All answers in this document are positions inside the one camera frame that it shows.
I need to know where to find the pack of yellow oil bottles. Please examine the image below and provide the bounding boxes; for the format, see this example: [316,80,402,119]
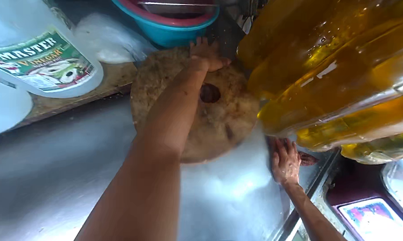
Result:
[236,0,403,165]

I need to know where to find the person's left forearm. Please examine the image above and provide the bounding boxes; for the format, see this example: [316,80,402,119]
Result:
[74,56,209,241]

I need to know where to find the container with colourful print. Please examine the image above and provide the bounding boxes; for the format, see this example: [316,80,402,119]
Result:
[337,197,403,241]

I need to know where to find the person's right forearm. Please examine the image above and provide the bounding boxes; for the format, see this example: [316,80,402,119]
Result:
[283,182,348,241]

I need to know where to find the clear plastic bag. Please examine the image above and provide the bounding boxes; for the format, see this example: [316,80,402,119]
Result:
[73,13,158,65]

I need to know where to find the pink plastic basin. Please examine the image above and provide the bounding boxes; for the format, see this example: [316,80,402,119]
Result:
[118,0,218,28]

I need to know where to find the teal plastic basin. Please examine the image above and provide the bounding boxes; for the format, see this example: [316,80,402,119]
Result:
[111,0,220,48]

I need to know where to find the person's right hand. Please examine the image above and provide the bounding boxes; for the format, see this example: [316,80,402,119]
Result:
[272,137,302,186]

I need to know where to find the brown wooden plank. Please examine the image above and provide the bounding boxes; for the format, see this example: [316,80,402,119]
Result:
[12,62,138,130]

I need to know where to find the person's left hand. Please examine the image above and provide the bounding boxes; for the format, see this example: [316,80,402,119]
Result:
[189,36,231,72]

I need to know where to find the whitish translucent container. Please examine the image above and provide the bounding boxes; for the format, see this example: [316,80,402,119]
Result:
[381,155,403,228]

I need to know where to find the round wooden board with hole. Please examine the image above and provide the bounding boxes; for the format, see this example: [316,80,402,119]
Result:
[130,46,261,164]

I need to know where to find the white jug with green label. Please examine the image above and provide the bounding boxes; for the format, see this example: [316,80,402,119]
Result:
[0,0,104,99]

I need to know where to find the plain whitish plastic jug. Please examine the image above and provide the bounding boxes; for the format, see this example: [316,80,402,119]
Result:
[0,74,34,138]

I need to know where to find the dark reddish-brown cloth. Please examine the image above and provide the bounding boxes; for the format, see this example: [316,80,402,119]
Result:
[267,135,320,187]

